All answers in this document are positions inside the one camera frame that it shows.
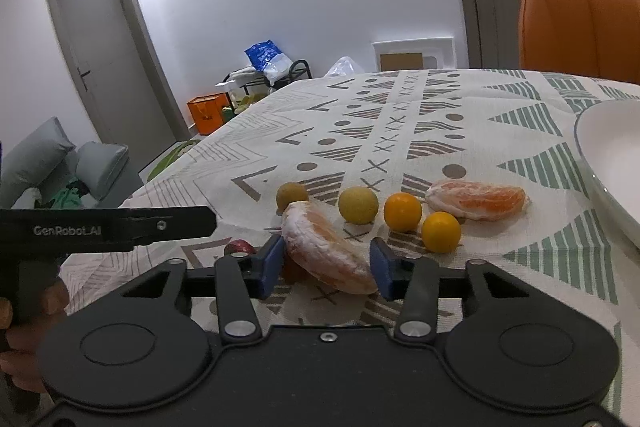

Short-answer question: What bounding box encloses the blue white plastic bag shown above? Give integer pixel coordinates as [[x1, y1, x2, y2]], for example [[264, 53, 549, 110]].
[[245, 40, 293, 86]]

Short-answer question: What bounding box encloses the small yellow kumquat right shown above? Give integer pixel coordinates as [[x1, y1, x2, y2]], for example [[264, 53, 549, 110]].
[[421, 211, 462, 254]]

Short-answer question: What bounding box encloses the small yellow kumquat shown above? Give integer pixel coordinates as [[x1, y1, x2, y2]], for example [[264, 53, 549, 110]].
[[421, 211, 462, 254], [383, 192, 422, 233]]

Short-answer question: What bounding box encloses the grey left door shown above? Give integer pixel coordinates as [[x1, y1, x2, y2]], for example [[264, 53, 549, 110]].
[[47, 0, 191, 158]]

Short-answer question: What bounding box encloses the white enamel plate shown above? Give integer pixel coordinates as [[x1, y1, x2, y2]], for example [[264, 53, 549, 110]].
[[574, 100, 639, 247]]

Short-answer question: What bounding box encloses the person's left hand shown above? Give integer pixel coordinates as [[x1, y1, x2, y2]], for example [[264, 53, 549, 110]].
[[1, 279, 70, 393]]

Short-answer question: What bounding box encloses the orange paper bag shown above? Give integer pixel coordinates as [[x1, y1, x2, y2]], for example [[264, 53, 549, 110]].
[[188, 93, 234, 135]]

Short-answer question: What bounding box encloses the white foam packaging board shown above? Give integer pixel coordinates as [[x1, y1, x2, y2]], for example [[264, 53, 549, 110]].
[[373, 37, 457, 72]]

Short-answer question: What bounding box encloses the peeled pomelo segment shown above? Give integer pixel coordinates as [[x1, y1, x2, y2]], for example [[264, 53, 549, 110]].
[[425, 180, 529, 221], [281, 200, 378, 295]]

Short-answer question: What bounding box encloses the orange leather chair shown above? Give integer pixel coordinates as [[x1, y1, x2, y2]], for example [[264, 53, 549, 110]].
[[518, 0, 639, 84]]

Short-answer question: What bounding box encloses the black metal rack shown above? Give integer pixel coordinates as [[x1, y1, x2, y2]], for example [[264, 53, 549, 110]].
[[216, 60, 312, 100]]

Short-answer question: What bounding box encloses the clear plastic bag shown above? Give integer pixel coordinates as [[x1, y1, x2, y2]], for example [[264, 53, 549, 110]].
[[324, 56, 364, 78]]

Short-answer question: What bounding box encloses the patterned white tablecloth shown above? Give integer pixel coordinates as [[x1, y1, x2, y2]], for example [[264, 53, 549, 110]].
[[62, 69, 639, 426]]

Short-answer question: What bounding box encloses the small yellow kumquat left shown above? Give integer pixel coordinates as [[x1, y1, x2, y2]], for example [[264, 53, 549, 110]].
[[383, 192, 422, 233]]

